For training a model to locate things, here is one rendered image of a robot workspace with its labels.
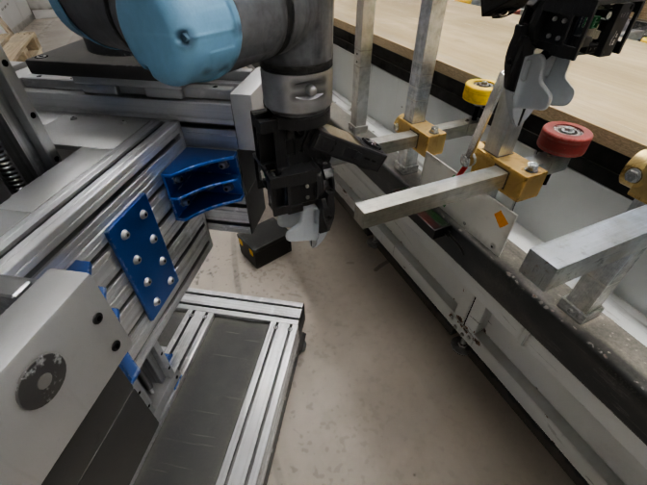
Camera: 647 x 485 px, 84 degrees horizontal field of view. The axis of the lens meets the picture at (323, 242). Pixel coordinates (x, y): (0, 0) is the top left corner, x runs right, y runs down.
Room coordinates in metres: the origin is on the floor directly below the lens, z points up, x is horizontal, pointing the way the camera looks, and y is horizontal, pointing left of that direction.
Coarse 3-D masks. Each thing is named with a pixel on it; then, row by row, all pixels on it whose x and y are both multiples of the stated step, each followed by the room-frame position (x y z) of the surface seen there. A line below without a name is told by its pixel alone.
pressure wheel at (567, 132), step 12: (540, 132) 0.63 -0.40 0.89; (552, 132) 0.60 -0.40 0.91; (564, 132) 0.61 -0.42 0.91; (576, 132) 0.61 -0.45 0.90; (588, 132) 0.60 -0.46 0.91; (540, 144) 0.61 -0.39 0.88; (552, 144) 0.59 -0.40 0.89; (564, 144) 0.58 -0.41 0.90; (576, 144) 0.57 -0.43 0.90; (588, 144) 0.58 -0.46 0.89; (564, 156) 0.57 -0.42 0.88; (576, 156) 0.57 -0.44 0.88
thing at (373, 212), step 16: (544, 160) 0.59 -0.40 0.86; (560, 160) 0.59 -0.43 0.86; (464, 176) 0.53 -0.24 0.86; (480, 176) 0.53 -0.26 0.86; (496, 176) 0.53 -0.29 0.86; (400, 192) 0.48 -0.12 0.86; (416, 192) 0.48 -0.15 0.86; (432, 192) 0.48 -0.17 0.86; (448, 192) 0.49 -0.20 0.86; (464, 192) 0.51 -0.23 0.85; (480, 192) 0.52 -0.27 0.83; (368, 208) 0.44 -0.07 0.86; (384, 208) 0.44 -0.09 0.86; (400, 208) 0.45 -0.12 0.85; (416, 208) 0.47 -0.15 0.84; (432, 208) 0.48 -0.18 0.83; (368, 224) 0.43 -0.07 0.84
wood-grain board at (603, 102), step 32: (352, 0) 2.09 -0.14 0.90; (384, 0) 2.09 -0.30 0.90; (416, 0) 2.09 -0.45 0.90; (448, 0) 2.09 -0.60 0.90; (352, 32) 1.52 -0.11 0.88; (384, 32) 1.41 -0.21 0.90; (416, 32) 1.41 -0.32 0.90; (448, 32) 1.41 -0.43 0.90; (480, 32) 1.41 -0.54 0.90; (512, 32) 1.41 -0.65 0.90; (448, 64) 1.03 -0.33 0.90; (480, 64) 1.03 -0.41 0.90; (576, 64) 1.03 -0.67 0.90; (608, 64) 1.03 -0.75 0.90; (640, 64) 1.03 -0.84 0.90; (576, 96) 0.79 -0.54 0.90; (608, 96) 0.79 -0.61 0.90; (640, 96) 0.79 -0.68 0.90; (608, 128) 0.63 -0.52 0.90; (640, 128) 0.63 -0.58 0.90
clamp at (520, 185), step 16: (480, 144) 0.63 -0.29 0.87; (480, 160) 0.60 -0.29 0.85; (496, 160) 0.57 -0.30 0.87; (512, 160) 0.57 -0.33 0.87; (528, 160) 0.57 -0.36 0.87; (512, 176) 0.53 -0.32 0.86; (528, 176) 0.51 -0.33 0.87; (544, 176) 0.53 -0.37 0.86; (512, 192) 0.52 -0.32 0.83; (528, 192) 0.52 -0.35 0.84
